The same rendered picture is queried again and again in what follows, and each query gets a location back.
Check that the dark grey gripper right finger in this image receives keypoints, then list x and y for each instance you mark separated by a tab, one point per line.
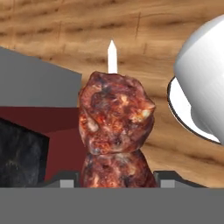
168	180

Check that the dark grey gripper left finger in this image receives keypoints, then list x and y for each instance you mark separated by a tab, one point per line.
66	180

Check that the kebab skewer with meat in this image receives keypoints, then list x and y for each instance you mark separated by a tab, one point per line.
116	122

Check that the grey counter block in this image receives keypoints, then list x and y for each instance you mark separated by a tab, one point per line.
35	80

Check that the black stone block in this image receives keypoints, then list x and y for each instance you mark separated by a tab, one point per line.
22	154

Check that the white round base plate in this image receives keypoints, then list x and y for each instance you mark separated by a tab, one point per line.
181	108

